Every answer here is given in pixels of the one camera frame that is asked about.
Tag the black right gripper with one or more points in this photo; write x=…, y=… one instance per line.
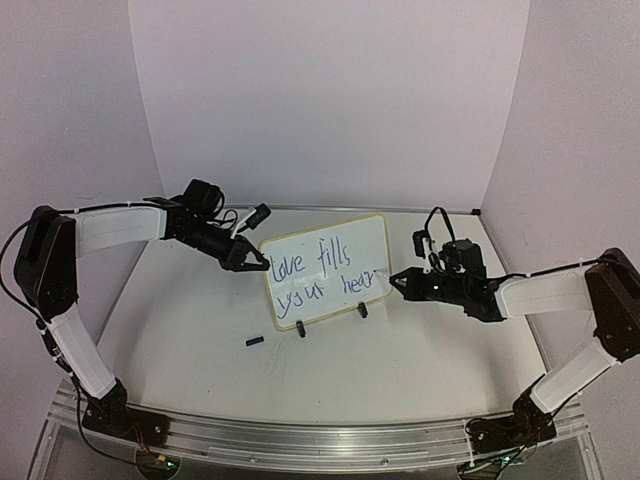
x=420, y=285

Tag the black whiteboard foot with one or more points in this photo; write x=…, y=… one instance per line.
x=362, y=310
x=300, y=328

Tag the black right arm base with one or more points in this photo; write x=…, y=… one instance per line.
x=525, y=426

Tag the yellow framed small whiteboard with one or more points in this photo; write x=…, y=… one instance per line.
x=325, y=271

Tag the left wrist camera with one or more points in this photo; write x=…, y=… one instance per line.
x=254, y=217

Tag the aluminium back table rail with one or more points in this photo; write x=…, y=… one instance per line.
x=380, y=209

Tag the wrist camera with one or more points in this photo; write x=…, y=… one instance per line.
x=254, y=217
x=420, y=242

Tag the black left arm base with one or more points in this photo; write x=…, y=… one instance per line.
x=112, y=416

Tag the black left whiteboard foot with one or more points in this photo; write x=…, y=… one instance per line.
x=300, y=328

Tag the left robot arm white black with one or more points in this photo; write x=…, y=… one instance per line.
x=45, y=269

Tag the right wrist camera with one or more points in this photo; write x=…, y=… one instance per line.
x=420, y=242

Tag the white marker pen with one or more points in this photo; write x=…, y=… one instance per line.
x=382, y=274

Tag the black right whiteboard foot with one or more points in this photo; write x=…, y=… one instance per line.
x=362, y=310

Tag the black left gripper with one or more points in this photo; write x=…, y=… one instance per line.
x=234, y=259

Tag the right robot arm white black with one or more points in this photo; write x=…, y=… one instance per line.
x=606, y=287

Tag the aluminium front rail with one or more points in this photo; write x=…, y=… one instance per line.
x=434, y=447

